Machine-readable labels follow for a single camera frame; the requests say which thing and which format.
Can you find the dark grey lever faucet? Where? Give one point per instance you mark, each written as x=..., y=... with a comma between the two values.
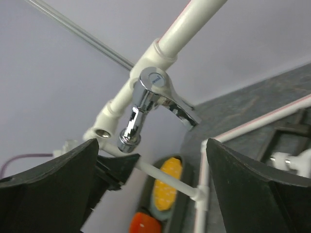
x=296, y=128

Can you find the orange plastic cup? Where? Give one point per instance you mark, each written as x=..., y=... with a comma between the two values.
x=144, y=223

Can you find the grey plate under orange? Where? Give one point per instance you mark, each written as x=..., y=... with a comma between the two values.
x=158, y=214

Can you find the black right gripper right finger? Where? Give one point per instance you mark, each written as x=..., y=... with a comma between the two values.
x=257, y=198

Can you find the orange dotted plate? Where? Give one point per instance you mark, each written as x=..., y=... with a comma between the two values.
x=164, y=195

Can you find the white plastic faucet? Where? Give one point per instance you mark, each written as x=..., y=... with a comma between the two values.
x=287, y=162

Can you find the chrome metal faucet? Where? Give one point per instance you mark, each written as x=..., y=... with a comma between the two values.
x=153, y=88

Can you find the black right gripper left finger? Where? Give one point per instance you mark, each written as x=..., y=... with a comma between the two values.
x=51, y=197

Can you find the dark grey tray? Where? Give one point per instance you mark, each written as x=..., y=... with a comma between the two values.
x=174, y=224

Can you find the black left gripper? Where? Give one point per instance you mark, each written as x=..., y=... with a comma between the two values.
x=110, y=175

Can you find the white PVC pipe frame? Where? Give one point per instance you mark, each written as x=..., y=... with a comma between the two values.
x=162, y=53

